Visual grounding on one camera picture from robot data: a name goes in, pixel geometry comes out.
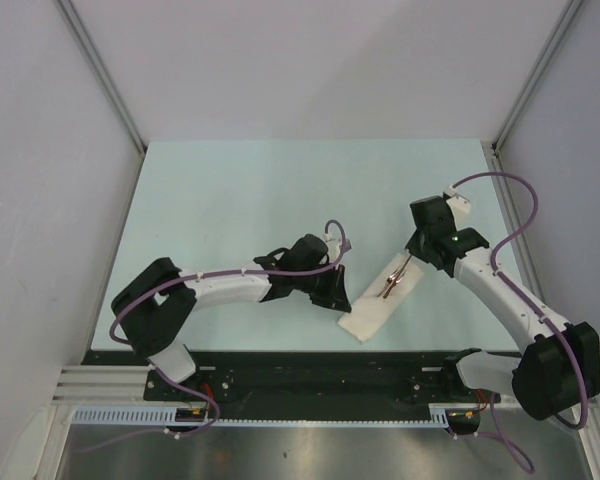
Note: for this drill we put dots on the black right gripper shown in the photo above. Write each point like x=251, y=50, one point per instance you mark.
x=414, y=248

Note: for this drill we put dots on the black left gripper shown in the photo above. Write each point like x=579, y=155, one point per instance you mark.
x=335, y=295

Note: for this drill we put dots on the white cloth napkin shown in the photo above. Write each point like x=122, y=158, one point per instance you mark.
x=382, y=298

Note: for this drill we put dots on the silver metal fork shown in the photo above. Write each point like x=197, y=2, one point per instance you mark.
x=397, y=275

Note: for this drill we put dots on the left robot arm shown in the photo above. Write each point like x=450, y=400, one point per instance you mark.
x=153, y=308

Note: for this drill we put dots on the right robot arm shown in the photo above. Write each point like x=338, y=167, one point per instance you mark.
x=559, y=362

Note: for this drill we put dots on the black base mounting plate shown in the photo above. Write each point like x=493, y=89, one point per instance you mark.
x=293, y=381

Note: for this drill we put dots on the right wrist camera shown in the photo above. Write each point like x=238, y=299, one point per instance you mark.
x=459, y=205

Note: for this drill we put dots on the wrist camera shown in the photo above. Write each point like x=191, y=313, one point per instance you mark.
x=459, y=205
x=336, y=248

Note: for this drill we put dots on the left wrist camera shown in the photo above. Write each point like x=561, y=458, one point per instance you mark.
x=336, y=248

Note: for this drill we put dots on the right aluminium corner post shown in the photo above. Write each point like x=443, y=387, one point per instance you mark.
x=548, y=54

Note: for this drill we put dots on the aluminium corner post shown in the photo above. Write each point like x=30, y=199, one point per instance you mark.
x=91, y=55
x=548, y=54

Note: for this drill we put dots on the aluminium frame rail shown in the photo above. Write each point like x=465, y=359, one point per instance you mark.
x=101, y=385

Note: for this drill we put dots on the white slotted cable duct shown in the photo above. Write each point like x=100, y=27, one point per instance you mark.
x=420, y=416

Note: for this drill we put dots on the left aluminium corner post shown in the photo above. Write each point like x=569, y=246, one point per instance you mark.
x=91, y=55

